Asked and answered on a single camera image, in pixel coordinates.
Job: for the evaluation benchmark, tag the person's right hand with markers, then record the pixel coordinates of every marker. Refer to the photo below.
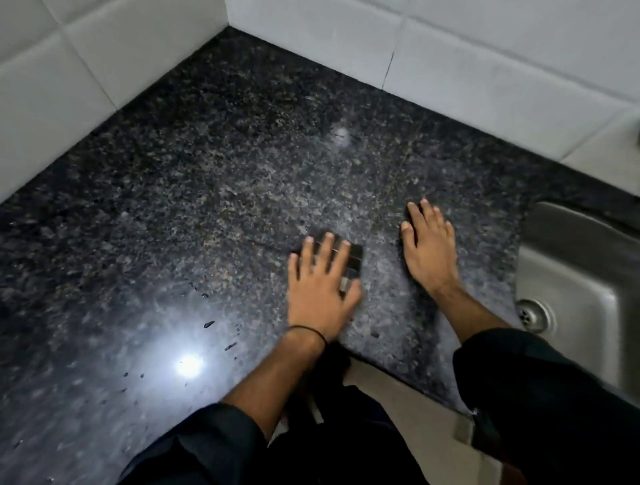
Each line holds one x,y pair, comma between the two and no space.
432,255

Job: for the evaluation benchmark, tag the stainless steel sink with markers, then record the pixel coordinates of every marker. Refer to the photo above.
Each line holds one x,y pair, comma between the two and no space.
585,280

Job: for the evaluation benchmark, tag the person's left middle finger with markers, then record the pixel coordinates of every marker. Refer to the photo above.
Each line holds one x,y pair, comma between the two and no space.
326,252

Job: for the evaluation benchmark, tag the black long-sleeved top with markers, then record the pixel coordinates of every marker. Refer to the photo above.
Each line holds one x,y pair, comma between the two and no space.
550,399

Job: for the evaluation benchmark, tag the dark trousers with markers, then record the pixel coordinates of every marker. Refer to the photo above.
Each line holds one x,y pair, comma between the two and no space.
350,439

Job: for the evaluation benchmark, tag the person's right forearm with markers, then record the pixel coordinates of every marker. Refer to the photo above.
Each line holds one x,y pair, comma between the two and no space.
467,312

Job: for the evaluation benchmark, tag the person's left forearm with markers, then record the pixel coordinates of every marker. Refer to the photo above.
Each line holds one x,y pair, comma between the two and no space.
280,372

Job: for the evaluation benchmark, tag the person's right thumb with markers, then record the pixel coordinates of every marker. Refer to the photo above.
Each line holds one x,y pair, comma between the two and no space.
407,240

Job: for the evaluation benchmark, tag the person's right middle finger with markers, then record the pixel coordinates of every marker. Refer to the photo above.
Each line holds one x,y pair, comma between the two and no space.
429,215

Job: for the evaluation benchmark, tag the person's left little finger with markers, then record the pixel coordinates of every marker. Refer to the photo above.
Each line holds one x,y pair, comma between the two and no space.
293,267

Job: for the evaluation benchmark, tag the round metal sink drain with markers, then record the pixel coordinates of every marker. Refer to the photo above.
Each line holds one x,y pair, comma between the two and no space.
532,316

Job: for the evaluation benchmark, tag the person's right little finger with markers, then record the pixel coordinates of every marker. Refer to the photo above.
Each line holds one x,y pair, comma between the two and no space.
450,234

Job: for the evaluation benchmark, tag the person's left thumb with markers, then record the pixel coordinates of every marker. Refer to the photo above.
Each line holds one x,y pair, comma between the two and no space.
353,296

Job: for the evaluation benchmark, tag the black wrist band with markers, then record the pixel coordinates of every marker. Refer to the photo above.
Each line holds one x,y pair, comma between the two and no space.
314,331

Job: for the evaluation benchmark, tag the person's left hand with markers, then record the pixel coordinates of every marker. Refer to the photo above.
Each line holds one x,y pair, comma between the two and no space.
316,300

